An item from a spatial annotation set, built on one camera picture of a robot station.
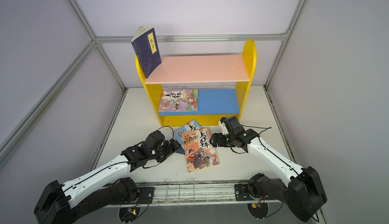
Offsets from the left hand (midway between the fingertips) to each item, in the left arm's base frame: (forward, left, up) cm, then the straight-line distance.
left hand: (177, 145), depth 81 cm
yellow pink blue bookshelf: (+51, -19, -10) cm, 55 cm away
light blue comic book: (+15, -6, -7) cm, 18 cm away
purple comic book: (+26, +1, +6) cm, 27 cm away
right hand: (+2, -21, +1) cm, 21 cm away
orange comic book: (0, -12, -7) cm, 14 cm away
